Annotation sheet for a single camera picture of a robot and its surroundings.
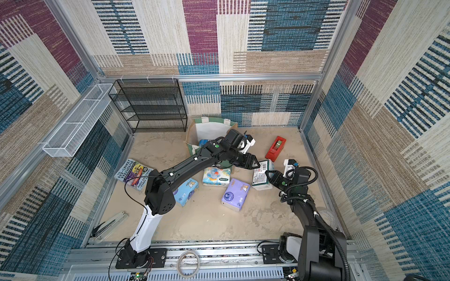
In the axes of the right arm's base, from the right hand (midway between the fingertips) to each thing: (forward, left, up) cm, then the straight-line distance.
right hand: (269, 175), depth 87 cm
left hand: (0, +6, +8) cm, 10 cm away
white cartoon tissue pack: (+2, +26, -4) cm, 26 cm away
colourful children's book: (+5, +71, -6) cm, 71 cm away
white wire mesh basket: (+4, +83, +25) cm, 87 cm away
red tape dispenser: (+20, -8, -4) cm, 22 cm away
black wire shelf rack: (+46, +67, +9) cm, 82 cm away
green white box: (-4, +5, +1) cm, 6 cm away
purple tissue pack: (-8, +17, -4) cm, 19 cm away
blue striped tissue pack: (+22, +34, 0) cm, 41 cm away
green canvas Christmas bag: (+25, +35, +7) cm, 44 cm away
